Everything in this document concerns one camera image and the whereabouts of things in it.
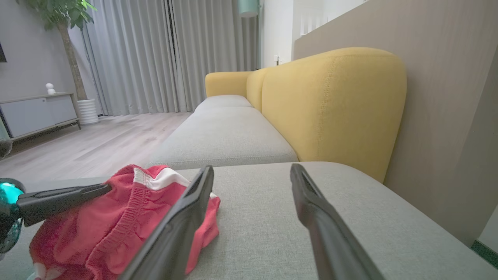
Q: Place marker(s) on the yellow sofa end backrest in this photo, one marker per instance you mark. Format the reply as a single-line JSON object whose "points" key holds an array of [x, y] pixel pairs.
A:
{"points": [[225, 83]]}

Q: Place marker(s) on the small grey sofa seat cushion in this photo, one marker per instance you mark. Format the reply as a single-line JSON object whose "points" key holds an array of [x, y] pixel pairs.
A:
{"points": [[223, 101]]}

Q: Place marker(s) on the grey low tv cabinet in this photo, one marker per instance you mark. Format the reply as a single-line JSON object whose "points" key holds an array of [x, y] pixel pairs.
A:
{"points": [[35, 114]]}

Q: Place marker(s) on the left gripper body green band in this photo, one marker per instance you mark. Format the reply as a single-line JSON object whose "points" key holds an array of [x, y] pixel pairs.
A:
{"points": [[8, 202]]}

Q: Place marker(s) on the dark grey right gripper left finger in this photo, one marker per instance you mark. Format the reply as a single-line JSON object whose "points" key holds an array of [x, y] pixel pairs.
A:
{"points": [[175, 241]]}

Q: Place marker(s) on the narrow yellow sofa backrest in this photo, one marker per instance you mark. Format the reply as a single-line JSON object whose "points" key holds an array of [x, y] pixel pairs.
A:
{"points": [[255, 87]]}

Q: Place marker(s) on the small white figurine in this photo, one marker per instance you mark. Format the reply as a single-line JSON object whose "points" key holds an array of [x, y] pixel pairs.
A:
{"points": [[50, 88]]}

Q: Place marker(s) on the teal shade floor lamp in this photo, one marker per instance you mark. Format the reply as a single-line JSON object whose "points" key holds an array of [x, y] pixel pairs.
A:
{"points": [[248, 7]]}

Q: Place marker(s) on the red white hooded sweatshirt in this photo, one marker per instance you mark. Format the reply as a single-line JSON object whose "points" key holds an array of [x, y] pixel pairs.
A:
{"points": [[97, 237]]}

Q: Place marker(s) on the wide yellow sofa backrest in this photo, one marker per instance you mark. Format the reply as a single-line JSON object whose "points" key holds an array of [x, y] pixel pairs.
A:
{"points": [[342, 109]]}

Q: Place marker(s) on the white ribbed plant pot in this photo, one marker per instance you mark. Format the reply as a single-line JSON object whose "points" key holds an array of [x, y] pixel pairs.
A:
{"points": [[88, 111]]}

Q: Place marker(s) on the white wall switch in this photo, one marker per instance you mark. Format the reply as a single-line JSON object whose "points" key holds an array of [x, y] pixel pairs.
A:
{"points": [[276, 59]]}

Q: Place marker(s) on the black wall television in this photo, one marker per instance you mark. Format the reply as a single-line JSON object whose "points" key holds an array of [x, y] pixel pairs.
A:
{"points": [[2, 52]]}

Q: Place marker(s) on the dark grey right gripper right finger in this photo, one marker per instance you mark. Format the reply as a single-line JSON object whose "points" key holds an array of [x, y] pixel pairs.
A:
{"points": [[330, 241]]}

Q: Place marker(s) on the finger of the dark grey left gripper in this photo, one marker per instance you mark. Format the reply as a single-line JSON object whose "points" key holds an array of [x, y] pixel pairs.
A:
{"points": [[54, 204]]}

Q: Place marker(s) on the green indoor tree plant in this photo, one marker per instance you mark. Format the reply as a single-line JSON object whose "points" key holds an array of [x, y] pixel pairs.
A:
{"points": [[72, 50]]}

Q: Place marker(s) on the grey pleated curtain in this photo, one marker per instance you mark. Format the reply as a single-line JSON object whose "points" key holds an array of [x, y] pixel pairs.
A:
{"points": [[132, 58], [214, 50]]}

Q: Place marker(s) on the medium grey sofa seat cushion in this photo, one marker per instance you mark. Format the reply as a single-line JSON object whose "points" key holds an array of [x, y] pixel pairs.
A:
{"points": [[221, 136]]}

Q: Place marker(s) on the white slatted railing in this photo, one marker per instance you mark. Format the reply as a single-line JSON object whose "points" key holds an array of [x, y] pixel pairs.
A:
{"points": [[311, 23]]}

